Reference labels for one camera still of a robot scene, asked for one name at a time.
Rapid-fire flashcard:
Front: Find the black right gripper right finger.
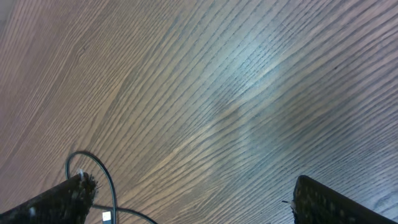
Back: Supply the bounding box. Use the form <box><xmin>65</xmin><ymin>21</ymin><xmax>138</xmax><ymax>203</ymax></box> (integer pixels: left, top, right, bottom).
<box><xmin>286</xmin><ymin>175</ymin><xmax>397</xmax><ymax>224</ymax></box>

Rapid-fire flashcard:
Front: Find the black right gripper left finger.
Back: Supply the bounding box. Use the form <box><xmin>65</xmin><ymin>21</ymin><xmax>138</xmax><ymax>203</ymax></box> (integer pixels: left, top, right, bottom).
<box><xmin>1</xmin><ymin>172</ymin><xmax>97</xmax><ymax>224</ymax></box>

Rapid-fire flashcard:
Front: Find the black USB cable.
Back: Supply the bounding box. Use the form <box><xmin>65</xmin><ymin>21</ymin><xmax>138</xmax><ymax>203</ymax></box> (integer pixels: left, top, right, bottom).
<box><xmin>65</xmin><ymin>151</ymin><xmax>159</xmax><ymax>224</ymax></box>

